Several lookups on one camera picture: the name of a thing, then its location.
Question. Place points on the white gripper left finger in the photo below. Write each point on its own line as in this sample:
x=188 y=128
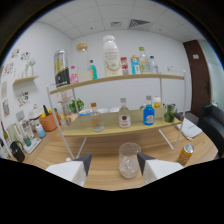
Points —
x=71 y=170

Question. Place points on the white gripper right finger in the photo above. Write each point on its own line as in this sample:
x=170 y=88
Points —
x=156 y=168

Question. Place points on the clear bottle green cap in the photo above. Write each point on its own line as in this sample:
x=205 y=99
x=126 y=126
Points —
x=144 y=61

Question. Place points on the clear glass with ice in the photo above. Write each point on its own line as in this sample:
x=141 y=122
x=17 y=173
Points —
x=128 y=161

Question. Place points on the white tray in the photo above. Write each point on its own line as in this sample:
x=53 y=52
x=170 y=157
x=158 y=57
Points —
x=32 y=146

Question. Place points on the small bottle blue liquid white cap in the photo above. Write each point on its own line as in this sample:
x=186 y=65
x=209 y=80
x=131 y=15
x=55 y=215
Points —
x=40 y=132

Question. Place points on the white book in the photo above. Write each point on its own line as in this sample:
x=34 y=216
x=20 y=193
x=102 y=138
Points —
x=189 y=129

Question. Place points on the orange pot with fruit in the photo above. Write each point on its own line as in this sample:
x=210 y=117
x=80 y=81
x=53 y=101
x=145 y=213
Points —
x=49 y=122

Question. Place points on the clear bottle orange cap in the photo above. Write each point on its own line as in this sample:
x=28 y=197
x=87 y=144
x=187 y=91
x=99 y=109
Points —
x=97 y=121

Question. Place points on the green glass with limes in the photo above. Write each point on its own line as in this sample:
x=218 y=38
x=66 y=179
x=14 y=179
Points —
x=169 y=114

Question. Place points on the black kettle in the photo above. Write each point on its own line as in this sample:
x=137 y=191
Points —
x=17 y=152

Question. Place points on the two-tier wooden shelf rack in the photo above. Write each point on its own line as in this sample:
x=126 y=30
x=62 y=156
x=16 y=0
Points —
x=113 y=128

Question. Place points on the bowl with blue lid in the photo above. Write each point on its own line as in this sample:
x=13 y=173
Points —
x=85 y=112

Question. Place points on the clear bottle red label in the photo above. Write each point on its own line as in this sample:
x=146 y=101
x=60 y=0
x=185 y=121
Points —
x=124 y=118

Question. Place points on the green potted plant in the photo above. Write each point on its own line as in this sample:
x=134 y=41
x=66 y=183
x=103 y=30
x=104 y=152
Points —
x=76 y=106

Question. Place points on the white bowl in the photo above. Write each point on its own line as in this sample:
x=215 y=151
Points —
x=103 y=110

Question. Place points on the black armchair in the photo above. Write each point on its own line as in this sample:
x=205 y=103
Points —
x=213 y=128

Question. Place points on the small pink bottle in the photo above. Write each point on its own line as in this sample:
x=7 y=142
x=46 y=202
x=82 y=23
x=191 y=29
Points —
x=74 y=77

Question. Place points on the brown door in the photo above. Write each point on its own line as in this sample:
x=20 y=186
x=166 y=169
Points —
x=198 y=78

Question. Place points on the black yellow tall can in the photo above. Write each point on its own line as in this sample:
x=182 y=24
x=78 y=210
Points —
x=62 y=70

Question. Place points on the small teal bottle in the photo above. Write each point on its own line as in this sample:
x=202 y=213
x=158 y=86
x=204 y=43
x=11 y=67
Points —
x=93 y=70

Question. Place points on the clear bottle blue cap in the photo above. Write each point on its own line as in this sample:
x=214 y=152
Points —
x=153 y=66

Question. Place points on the small blue bottle yellow cap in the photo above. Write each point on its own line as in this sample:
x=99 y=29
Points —
x=135 y=66

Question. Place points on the glass jar cork lid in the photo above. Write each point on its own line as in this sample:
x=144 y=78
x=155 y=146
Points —
x=83 y=65

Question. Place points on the small red white bottle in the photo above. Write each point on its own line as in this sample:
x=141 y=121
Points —
x=124 y=66

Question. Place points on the large white milk bottle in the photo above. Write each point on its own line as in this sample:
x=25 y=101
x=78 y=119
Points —
x=112 y=58

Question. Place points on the ceiling air vent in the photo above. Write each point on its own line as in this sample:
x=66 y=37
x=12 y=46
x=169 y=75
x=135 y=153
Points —
x=139 y=23

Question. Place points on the wooden wall shelf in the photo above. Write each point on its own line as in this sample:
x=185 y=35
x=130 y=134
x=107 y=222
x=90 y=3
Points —
x=26 y=79

